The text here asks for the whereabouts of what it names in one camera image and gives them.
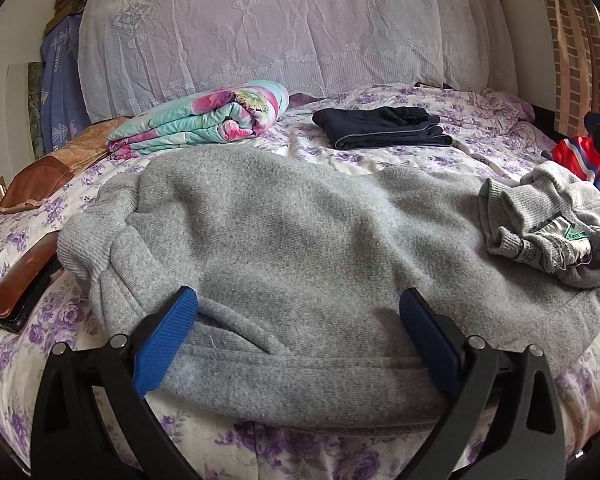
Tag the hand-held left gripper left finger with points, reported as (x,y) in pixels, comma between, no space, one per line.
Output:
(170,335)

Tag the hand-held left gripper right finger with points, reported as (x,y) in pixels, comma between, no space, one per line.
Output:
(430,340)

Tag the grey knitted sweater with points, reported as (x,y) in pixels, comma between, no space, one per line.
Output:
(305,260)

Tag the folded dark pants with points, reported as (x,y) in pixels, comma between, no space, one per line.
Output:
(380,127)

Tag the red garment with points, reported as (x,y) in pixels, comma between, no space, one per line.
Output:
(575,155)

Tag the beige checked curtain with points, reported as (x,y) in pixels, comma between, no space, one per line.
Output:
(570,35)

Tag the brown leather wallet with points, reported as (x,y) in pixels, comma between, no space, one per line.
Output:
(15,290)

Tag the brown pillow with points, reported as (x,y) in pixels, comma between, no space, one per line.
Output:
(45,175)

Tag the folded floral quilt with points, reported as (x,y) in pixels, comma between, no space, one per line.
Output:
(195,120)

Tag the blue hanging cloth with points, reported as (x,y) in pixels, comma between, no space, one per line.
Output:
(60,85)

